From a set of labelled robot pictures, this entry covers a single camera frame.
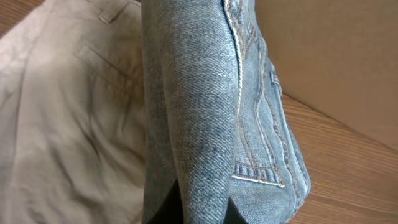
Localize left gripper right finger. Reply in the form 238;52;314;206
223;197;247;224

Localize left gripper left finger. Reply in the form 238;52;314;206
147;180;184;224

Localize blue denim jeans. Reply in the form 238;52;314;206
142;0;311;223

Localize folded beige trousers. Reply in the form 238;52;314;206
1;0;146;224

